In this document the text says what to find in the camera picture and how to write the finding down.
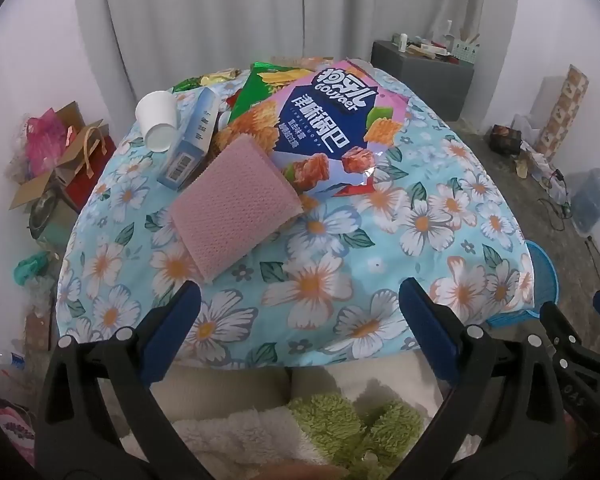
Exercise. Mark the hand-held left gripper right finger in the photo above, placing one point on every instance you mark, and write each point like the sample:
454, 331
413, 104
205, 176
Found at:
430, 325

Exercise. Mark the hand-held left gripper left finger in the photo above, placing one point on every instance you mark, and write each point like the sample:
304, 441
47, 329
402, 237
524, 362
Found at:
180, 320

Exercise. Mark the pink cleaning cloth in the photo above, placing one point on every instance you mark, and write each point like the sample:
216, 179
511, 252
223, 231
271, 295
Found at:
230, 210

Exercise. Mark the blue white carton box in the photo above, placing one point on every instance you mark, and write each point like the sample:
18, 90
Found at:
185, 150

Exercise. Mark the white paper cup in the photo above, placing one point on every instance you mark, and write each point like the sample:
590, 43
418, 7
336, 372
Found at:
155, 110

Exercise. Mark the purple snack bag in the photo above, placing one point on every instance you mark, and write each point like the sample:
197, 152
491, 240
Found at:
325, 125

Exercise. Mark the green chip bag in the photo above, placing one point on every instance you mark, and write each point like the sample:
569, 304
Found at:
252, 90

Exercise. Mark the blue water jug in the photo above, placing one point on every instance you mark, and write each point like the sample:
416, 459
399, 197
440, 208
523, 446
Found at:
592, 200

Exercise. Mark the blue floral blanket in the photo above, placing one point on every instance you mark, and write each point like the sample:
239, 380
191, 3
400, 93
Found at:
330, 270

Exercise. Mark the green fluffy cloth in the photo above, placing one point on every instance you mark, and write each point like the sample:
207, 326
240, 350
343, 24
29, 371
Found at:
360, 430

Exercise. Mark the teal plastic bag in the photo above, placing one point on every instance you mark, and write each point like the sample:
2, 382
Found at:
30, 266

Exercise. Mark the red gift bag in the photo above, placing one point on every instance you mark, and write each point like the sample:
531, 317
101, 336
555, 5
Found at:
92, 180

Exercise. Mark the metal pot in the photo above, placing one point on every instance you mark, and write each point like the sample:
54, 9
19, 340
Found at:
45, 215

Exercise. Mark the plastic bottle blue label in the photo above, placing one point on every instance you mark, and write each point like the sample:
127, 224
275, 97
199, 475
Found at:
7, 357

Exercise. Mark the dark box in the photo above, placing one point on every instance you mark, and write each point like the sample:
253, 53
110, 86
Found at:
505, 140

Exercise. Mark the cardboard box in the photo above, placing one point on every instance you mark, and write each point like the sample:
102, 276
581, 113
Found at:
40, 185

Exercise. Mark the patterned tall box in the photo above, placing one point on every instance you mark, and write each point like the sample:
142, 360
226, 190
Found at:
565, 110

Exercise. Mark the pink patterned cloth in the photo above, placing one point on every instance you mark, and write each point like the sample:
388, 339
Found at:
12, 432

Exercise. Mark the white tall container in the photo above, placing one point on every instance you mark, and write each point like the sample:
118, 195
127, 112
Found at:
550, 100

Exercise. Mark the pink plastic bag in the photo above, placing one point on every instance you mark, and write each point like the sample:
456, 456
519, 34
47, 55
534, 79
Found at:
42, 135

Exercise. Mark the green foil wrapper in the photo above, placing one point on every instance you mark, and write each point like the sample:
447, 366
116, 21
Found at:
185, 85

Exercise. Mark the grey cabinet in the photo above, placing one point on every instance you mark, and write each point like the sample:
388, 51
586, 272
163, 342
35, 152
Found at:
420, 85

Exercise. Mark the gold foil wrapper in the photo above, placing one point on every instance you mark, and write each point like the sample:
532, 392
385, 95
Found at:
215, 77

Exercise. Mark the pile of small boxes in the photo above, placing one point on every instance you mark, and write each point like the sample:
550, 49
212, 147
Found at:
427, 50

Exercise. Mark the mint pencil holder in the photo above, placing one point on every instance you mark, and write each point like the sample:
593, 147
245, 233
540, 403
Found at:
465, 50

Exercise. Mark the small white bottle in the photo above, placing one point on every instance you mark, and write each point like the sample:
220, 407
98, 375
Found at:
404, 42

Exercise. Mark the clear spray bottle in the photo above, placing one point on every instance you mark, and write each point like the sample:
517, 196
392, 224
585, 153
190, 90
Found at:
448, 35

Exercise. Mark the grey curtain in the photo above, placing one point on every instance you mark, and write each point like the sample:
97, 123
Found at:
230, 10

